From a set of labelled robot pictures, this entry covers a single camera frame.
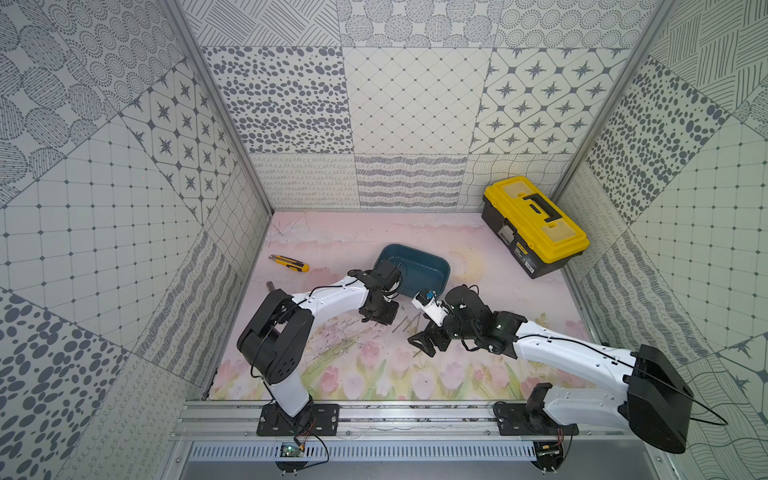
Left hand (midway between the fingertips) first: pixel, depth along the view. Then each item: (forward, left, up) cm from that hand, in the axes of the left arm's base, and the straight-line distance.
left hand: (390, 312), depth 89 cm
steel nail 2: (-2, -6, -4) cm, 8 cm away
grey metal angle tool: (+10, +41, -2) cm, 42 cm away
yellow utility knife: (+18, +34, -2) cm, 39 cm away
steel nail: (-2, -3, -4) cm, 5 cm away
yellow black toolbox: (+24, -44, +13) cm, 52 cm away
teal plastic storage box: (+19, -10, -6) cm, 23 cm away
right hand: (-8, -9, +6) cm, 13 cm away
